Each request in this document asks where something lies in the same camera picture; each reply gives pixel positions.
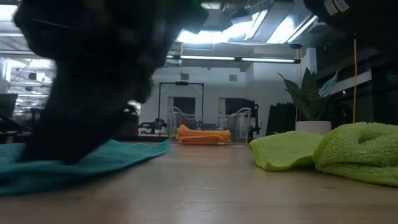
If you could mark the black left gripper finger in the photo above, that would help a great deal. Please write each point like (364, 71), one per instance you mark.
(71, 133)

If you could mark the teal microfiber towel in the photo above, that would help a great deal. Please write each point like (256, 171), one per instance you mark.
(118, 155)

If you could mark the orange microfiber towel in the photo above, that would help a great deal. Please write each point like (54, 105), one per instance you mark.
(202, 137)

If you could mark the green microfiber towel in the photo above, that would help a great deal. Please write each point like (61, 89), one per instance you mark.
(357, 149)

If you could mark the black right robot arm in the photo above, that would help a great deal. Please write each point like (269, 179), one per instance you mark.
(367, 18)

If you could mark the dark monitor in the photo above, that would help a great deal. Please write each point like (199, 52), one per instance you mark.
(7, 105)

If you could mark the long ceiling light bar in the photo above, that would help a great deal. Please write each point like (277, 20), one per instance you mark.
(205, 58)

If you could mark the clear plastic bin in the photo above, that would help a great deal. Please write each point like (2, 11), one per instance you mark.
(241, 124)

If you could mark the snake plant in white pot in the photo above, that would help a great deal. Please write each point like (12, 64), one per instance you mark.
(308, 96)

